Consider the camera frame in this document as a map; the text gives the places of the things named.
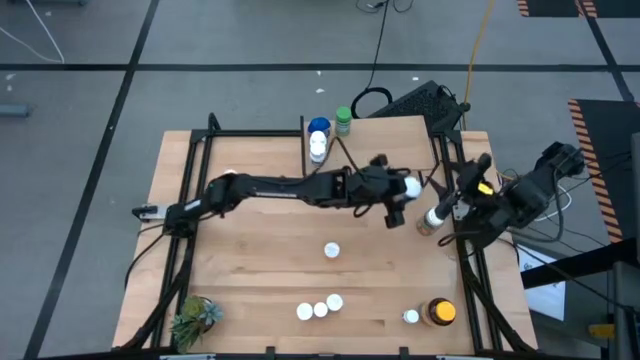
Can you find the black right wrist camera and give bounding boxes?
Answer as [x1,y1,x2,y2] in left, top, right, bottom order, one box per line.
[472,152,495,174]

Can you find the black diagonal beam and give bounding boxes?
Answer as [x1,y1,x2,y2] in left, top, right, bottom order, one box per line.
[519,237,640,290]

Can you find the grey connector box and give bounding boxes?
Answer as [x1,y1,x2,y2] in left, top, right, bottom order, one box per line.
[131,202,171,222]

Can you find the yellow hanging cable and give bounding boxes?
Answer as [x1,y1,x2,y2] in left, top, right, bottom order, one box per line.
[462,0,497,109]

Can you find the brown bottle yellow cap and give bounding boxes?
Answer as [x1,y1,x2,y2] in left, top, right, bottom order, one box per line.
[419,297,458,328]

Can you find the grey post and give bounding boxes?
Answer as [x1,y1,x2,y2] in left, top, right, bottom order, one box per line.
[610,259,640,360]

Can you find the grey floor block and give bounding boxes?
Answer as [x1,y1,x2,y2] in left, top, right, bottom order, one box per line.
[0,103,32,119]

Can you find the black mesh computer case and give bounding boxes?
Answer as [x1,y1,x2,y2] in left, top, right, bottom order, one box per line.
[373,79,465,135]

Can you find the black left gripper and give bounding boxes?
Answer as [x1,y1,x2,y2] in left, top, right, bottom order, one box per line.
[347,154,425,230]

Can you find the black hanging cable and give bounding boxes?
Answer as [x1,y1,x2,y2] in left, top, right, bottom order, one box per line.
[349,0,396,115]

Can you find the green bottle green cap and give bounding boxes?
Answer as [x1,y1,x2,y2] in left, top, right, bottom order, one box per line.
[334,105,353,137]

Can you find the white floor cable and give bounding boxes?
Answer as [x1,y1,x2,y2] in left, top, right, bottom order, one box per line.
[0,0,66,65]

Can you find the wooden shelf black legs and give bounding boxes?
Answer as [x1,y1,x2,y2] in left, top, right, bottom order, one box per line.
[299,114,441,189]

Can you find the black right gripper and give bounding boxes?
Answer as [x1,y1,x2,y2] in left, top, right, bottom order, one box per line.
[437,167,501,224]

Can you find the yellow object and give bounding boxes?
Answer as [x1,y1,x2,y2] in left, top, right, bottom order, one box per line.
[587,323,617,342]

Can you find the white cable loop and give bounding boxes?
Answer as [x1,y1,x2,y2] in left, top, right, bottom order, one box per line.
[534,179,574,224]

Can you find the black hazard-striped floor mat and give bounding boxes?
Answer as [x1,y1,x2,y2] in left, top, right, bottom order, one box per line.
[567,98,640,245]
[517,0,640,19]

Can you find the succulent in black pot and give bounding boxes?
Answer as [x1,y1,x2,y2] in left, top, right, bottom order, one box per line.
[169,294,225,354]

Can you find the black aluminium frame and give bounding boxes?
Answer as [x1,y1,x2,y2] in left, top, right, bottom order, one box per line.
[119,112,307,351]
[434,128,534,354]

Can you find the white paper sheet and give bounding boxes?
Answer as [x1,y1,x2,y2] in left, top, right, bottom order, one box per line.
[517,243,569,322]

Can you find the blue cap bottle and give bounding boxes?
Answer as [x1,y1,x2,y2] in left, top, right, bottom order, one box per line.
[307,116,332,137]

